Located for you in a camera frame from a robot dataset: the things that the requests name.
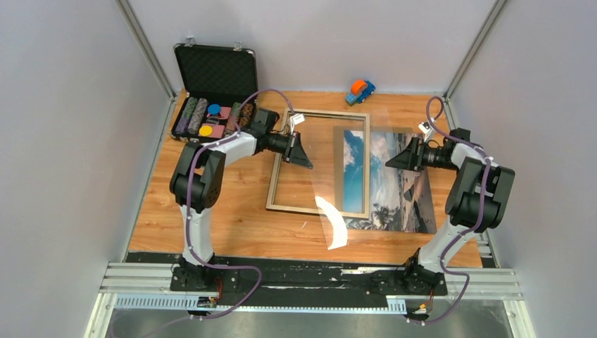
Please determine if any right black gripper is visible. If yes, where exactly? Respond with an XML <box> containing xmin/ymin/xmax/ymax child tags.
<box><xmin>386</xmin><ymin>137</ymin><xmax>460</xmax><ymax>173</ymax></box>

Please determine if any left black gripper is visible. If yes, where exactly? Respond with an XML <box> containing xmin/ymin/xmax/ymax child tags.
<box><xmin>265</xmin><ymin>131</ymin><xmax>313</xmax><ymax>169</ymax></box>

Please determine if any beach landscape photo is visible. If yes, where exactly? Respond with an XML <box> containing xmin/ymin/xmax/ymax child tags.
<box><xmin>335</xmin><ymin>129</ymin><xmax>437</xmax><ymax>234</ymax></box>

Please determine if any wooden picture frame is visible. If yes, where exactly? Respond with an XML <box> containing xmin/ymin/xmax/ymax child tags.
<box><xmin>265</xmin><ymin>108</ymin><xmax>370</xmax><ymax>218</ymax></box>

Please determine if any clear acrylic sheet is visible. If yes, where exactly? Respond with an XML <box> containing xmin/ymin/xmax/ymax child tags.
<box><xmin>296</xmin><ymin>112</ymin><xmax>436</xmax><ymax>250</ymax></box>

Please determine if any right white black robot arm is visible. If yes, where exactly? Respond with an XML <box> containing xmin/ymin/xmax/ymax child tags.
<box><xmin>385</xmin><ymin>128</ymin><xmax>515</xmax><ymax>294</ymax></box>

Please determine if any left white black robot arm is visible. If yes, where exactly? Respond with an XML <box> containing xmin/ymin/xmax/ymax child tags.
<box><xmin>170</xmin><ymin>108</ymin><xmax>313</xmax><ymax>291</ymax></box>

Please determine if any blue orange tape dispenser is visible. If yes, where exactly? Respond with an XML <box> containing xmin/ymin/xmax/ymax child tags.
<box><xmin>345</xmin><ymin>79</ymin><xmax>376</xmax><ymax>106</ymax></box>

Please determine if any blue poker chip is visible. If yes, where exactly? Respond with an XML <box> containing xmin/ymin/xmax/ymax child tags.
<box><xmin>207</xmin><ymin>104</ymin><xmax>222</xmax><ymax>115</ymax></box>

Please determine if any yellow poker chip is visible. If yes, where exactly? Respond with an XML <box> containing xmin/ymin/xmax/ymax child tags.
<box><xmin>199</xmin><ymin>124</ymin><xmax>213</xmax><ymax>137</ymax></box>

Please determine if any black poker chip case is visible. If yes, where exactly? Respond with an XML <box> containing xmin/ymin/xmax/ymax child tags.
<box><xmin>170</xmin><ymin>43</ymin><xmax>258</xmax><ymax>142</ymax></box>

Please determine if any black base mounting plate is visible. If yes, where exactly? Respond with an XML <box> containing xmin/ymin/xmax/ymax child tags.
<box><xmin>170</xmin><ymin>257</ymin><xmax>447</xmax><ymax>308</ymax></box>

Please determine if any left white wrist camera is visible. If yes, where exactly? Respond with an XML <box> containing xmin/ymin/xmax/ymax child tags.
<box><xmin>289</xmin><ymin>113</ymin><xmax>306</xmax><ymax>133</ymax></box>

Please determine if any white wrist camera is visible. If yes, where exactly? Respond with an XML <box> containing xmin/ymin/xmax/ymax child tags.
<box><xmin>418</xmin><ymin>121</ymin><xmax>435</xmax><ymax>142</ymax></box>
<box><xmin>289</xmin><ymin>113</ymin><xmax>306</xmax><ymax>133</ymax></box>

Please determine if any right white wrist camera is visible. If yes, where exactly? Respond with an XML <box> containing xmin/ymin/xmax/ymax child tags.
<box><xmin>418</xmin><ymin>121</ymin><xmax>435</xmax><ymax>142</ymax></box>

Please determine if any white slotted cable duct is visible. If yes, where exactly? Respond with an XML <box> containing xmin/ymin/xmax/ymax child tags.
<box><xmin>114</xmin><ymin>294</ymin><xmax>408</xmax><ymax>314</ymax></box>

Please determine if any aluminium rail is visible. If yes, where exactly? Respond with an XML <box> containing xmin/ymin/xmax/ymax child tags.
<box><xmin>99</xmin><ymin>263</ymin><xmax>523</xmax><ymax>301</ymax></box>

